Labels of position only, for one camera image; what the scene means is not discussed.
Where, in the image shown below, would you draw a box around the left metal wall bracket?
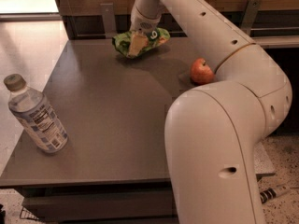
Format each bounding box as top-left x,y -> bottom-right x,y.
100,3 -> 117,38

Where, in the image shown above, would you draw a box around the metal wall bracket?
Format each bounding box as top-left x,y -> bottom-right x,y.
240,0 -> 263,35
100,3 -> 117,38

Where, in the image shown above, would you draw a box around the black white striped tube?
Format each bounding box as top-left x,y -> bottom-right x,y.
260,185 -> 291,203

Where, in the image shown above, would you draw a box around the red apple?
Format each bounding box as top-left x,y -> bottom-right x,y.
190,58 -> 215,85

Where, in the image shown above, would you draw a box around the wire rack corner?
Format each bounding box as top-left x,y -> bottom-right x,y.
20,207 -> 39,221

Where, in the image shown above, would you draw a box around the green rice chip bag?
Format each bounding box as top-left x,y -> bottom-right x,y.
112,28 -> 170,59

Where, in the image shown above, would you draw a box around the blue plastic water bottle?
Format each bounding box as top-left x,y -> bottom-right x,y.
4,74 -> 68,153

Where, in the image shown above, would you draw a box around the right metal wall bracket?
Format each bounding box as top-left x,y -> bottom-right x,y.
240,0 -> 263,35

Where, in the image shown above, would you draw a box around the grey drawer cabinet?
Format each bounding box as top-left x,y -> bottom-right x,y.
16,178 -> 265,224

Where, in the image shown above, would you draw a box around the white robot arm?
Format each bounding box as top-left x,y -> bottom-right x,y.
131,0 -> 292,224

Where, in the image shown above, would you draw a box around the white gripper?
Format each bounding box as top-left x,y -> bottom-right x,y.
128,7 -> 161,58

